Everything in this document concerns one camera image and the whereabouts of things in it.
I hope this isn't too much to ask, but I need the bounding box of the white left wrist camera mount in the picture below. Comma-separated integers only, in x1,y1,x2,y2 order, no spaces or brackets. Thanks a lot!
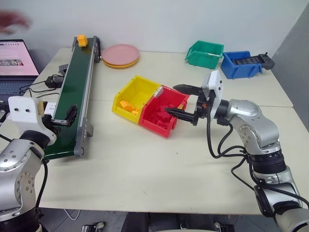
6,96,57,146

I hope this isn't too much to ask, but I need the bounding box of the open laptop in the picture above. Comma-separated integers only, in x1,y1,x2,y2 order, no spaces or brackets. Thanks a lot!
0,39,41,102

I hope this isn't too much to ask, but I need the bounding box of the green conveyor belt grey frame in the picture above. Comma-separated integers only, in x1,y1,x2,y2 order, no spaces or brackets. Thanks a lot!
43,35,101,160

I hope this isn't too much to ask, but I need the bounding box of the black power cable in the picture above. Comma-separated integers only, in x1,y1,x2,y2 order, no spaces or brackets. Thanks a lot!
18,80,60,97

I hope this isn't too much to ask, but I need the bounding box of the pink plate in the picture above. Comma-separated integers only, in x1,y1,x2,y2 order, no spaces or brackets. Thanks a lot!
101,44,140,66

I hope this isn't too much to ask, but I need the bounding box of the white power strip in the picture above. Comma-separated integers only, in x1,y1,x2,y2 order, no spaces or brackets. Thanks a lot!
44,102,59,116

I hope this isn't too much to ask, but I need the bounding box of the black power adapter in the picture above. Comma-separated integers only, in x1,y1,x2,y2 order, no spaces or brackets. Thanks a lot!
45,75,64,89

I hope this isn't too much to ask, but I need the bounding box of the blue storage bin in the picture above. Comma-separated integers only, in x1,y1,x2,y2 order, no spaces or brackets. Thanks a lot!
220,50,264,80

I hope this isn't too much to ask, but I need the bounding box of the yellow plate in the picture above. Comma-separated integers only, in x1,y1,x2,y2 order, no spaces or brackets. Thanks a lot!
102,57,140,70

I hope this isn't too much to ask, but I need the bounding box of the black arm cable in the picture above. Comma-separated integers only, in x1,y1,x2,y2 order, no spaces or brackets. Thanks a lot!
35,158,49,212
206,117,309,210

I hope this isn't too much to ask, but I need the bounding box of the green storage bin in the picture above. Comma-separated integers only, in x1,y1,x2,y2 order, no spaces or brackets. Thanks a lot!
185,40,225,70

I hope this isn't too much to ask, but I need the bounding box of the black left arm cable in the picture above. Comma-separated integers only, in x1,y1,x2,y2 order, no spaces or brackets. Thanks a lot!
35,158,49,212

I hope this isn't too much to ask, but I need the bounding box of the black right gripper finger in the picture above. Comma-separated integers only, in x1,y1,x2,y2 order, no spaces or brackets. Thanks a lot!
163,107,196,122
173,84,202,96

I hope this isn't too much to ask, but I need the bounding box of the red storage bin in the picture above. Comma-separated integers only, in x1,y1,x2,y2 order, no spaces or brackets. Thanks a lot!
138,85,191,139

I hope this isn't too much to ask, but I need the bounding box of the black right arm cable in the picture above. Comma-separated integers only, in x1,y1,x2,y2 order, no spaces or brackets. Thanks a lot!
206,117,309,210

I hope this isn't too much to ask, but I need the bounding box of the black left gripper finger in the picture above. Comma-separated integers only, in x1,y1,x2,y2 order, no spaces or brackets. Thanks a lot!
65,104,78,128

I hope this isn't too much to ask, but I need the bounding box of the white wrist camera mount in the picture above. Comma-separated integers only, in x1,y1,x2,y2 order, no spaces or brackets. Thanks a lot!
6,96,57,146
201,70,224,121

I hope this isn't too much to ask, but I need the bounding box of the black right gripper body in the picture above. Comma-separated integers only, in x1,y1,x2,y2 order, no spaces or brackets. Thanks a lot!
192,87,216,127

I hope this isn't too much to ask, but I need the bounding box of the white cable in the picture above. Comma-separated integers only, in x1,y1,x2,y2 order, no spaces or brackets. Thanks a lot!
63,208,81,221

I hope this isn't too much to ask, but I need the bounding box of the black game controller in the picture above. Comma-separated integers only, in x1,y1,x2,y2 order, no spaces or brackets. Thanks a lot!
231,52,276,71

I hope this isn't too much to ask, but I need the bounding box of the black foot with white wheel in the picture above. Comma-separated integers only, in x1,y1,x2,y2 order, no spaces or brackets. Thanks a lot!
213,221,236,232
81,221,106,232

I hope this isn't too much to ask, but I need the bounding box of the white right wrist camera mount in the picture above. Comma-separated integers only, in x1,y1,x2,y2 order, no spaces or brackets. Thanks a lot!
201,70,224,121

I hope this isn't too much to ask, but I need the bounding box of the person's bare hand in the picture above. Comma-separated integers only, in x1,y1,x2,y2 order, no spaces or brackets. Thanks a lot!
0,10,32,34

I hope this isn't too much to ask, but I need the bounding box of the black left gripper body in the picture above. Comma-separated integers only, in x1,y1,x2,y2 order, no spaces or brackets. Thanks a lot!
41,114,68,136

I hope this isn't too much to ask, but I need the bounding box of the yellow storage bin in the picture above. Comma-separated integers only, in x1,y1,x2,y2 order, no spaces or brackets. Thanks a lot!
111,75,162,125

